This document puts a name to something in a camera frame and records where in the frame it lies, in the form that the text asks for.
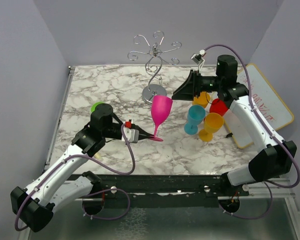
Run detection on orange wine glass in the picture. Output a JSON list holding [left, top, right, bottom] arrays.
[[198, 112, 224, 142]]

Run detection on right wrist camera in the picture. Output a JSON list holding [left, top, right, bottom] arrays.
[[190, 49, 206, 73]]

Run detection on beige tube on table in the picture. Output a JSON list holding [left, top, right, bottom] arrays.
[[94, 153, 103, 160]]

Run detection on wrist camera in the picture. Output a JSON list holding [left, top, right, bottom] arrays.
[[190, 49, 206, 73], [123, 119, 140, 144]]

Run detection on chrome wine glass rack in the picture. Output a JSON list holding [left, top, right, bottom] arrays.
[[127, 30, 182, 105]]

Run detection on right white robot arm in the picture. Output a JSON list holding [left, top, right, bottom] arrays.
[[172, 54, 297, 196]]

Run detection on aluminium frame rail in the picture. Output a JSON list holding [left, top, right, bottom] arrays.
[[42, 66, 76, 174]]

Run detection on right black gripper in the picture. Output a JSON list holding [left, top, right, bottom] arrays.
[[172, 69, 223, 101]]

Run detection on red wine glass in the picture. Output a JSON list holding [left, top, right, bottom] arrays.
[[209, 98, 228, 116]]

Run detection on yellow wine glass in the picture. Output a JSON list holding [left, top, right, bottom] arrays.
[[192, 91, 211, 108]]

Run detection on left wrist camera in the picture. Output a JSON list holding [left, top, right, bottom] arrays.
[[123, 119, 140, 144]]

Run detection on pink wine glass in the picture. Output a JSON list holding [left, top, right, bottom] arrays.
[[151, 95, 173, 139]]

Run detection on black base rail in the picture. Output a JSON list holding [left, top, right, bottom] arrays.
[[81, 171, 249, 209]]

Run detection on whiteboard with yellow frame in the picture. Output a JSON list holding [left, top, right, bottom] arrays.
[[223, 63, 294, 149]]

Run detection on blue wine glass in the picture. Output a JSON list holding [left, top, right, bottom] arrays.
[[184, 105, 206, 135]]

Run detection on green wine glass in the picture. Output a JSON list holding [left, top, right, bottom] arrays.
[[90, 101, 103, 113]]

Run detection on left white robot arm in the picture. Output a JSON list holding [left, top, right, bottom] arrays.
[[10, 103, 156, 232]]

